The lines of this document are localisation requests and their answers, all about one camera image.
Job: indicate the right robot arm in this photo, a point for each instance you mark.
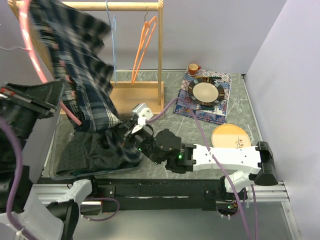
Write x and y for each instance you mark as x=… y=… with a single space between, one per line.
x=251 y=165

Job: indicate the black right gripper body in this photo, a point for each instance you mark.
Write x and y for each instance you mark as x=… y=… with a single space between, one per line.
x=142 y=138

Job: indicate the navy cream plaid skirt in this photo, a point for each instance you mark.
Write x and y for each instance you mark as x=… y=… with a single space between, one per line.
x=73 y=39

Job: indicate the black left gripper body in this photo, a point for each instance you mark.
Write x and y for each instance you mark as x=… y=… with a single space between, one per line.
x=21 y=116

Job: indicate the dark green cutlery front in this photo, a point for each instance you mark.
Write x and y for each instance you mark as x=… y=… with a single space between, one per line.
x=200 y=109

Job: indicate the pink hanger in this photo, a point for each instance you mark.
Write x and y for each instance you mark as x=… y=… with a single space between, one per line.
x=25 y=30

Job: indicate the clear plastic bin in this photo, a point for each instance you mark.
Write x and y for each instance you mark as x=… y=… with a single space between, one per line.
x=64 y=133

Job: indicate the orange plastic hanger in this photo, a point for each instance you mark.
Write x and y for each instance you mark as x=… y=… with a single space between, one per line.
x=147 y=32

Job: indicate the patterned blue placemat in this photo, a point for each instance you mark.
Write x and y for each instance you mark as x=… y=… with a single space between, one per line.
x=219 y=115

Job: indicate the orange cup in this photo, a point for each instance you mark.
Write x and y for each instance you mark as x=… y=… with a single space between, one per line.
x=193 y=68

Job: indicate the grey dotted skirt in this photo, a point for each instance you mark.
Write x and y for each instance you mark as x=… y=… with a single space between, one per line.
x=93 y=152

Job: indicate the yellow plate with twig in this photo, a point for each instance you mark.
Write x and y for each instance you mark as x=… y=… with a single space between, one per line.
x=230 y=136

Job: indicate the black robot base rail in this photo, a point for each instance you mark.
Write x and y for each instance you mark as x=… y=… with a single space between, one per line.
x=159 y=194

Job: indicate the green navy plaid skirt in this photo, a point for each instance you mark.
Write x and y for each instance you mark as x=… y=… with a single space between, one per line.
x=76 y=172

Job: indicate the dark green cutlery back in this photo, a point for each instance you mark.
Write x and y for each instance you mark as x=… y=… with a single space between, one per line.
x=215 y=77

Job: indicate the dark green cutlery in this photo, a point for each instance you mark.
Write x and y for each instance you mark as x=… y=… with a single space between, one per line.
x=215 y=77
x=200 y=109

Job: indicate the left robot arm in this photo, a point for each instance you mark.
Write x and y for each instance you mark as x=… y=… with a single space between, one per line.
x=20 y=208

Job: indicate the wooden clothes rack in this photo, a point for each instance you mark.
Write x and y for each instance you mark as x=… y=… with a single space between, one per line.
x=125 y=94

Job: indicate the light blue wire hanger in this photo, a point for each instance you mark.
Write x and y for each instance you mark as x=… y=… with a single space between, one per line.
x=113 y=27

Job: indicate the black rimmed cream plate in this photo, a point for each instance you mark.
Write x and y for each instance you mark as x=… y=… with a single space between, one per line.
x=205 y=91

